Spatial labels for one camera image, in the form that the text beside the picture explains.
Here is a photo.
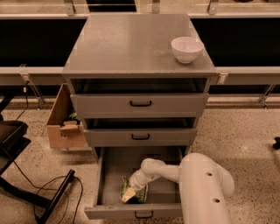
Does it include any grey horizontal railing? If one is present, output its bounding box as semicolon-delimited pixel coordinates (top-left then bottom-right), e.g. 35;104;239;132
0;66;280;86

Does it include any black floor cable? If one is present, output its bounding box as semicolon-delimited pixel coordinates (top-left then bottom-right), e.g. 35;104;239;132
11;80;84;224

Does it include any middle grey drawer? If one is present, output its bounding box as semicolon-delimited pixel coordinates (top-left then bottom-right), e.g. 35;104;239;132
84;128;196;147

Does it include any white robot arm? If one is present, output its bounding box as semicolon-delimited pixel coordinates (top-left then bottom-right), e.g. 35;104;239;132
120;153;235;224

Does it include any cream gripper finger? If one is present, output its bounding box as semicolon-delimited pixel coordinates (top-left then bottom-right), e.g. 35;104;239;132
121;187;136;203

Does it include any black stand frame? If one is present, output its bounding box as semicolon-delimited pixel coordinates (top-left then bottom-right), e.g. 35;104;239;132
0;95;76;224

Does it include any open cardboard box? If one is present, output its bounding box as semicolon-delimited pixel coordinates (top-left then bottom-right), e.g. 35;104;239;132
46;84;87;149

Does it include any grey drawer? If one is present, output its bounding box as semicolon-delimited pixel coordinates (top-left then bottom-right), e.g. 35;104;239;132
84;128;196;147
85;146;185;220
71;94;207;118

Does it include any white ceramic bowl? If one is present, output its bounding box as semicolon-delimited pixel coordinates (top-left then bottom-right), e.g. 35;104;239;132
171;37;204;64

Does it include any bottom grey drawer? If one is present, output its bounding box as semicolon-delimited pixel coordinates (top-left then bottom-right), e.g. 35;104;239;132
85;146;185;220

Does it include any green jalapeno chip bag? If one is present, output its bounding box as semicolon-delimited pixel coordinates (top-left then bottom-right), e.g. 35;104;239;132
120;177;148;204

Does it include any top grey drawer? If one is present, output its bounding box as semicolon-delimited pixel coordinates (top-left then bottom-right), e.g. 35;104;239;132
71;94;207;118

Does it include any small black floor object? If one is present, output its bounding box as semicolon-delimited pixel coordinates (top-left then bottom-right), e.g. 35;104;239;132
273;136;280;150

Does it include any grey drawer cabinet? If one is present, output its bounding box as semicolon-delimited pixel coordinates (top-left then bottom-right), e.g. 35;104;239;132
61;12;219;156

